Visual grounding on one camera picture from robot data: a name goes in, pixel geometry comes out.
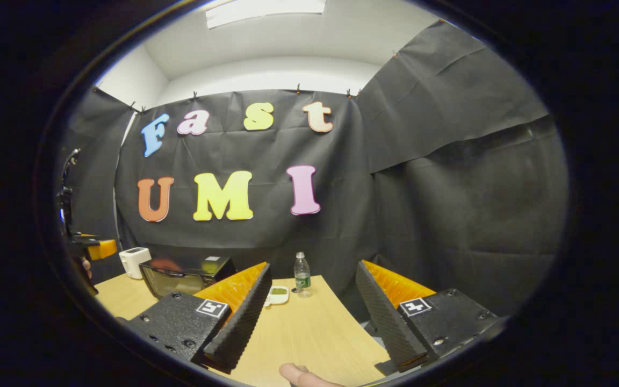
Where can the large ceiling light panel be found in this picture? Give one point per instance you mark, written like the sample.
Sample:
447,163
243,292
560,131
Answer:
264,12

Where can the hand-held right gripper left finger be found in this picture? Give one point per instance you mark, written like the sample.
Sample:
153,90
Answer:
242,322

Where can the black electric oven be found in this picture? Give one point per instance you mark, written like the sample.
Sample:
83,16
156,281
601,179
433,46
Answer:
186,279

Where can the small white dish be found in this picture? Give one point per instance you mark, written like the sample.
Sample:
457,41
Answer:
278,295

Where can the white toaster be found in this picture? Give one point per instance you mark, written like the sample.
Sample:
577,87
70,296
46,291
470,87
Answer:
135,262

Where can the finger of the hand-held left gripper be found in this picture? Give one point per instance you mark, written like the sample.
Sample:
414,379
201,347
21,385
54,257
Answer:
102,249

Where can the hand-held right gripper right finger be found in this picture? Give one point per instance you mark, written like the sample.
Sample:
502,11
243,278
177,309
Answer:
382,322

